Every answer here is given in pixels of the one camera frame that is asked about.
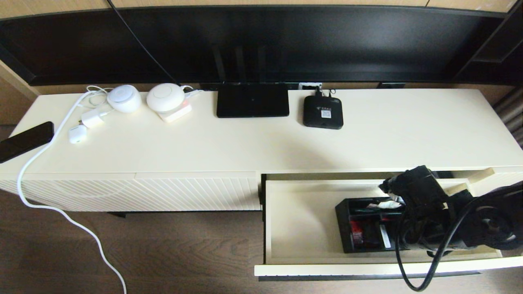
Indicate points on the black compartment organizer box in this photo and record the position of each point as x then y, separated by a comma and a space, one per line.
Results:
342, 228

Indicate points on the white round speaker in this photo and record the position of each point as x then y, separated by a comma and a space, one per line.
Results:
124, 99

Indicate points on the black shelf unit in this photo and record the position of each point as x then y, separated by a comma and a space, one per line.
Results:
504, 45

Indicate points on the white dome lamp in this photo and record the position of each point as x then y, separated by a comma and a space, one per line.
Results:
165, 97

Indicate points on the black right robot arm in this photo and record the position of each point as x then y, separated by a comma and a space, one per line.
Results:
490, 220

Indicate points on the white wall socket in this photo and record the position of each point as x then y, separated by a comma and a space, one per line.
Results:
309, 86

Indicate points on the black smartphone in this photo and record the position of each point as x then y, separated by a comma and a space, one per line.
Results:
24, 141

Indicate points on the red sachet white nutrition label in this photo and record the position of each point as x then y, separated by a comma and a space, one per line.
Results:
359, 234

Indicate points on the grey curtain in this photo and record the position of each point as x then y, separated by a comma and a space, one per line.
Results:
512, 118

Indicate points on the black router with antennas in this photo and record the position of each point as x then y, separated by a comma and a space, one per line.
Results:
252, 101

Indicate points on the black television foot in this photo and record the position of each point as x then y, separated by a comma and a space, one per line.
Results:
390, 85

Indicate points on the pink white base block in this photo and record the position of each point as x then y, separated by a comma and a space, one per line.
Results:
177, 116

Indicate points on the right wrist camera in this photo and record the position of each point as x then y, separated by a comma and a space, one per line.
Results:
394, 185

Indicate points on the black set-top box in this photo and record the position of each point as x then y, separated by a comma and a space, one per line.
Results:
314, 115

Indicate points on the teal tea packet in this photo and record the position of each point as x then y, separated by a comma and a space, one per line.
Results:
359, 210

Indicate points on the cream cabinet drawer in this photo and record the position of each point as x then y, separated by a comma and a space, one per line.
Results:
302, 220

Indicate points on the cream TV cabinet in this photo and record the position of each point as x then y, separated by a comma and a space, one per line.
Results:
245, 143

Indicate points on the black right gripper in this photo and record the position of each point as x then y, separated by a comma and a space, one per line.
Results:
394, 237

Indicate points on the black television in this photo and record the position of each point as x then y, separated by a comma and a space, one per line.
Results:
327, 41

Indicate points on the white charger adapter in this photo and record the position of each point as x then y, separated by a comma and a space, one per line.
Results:
93, 118

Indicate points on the white earbuds case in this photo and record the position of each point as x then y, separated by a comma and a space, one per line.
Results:
78, 134

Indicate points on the white cream packet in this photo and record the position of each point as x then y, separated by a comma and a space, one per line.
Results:
386, 204

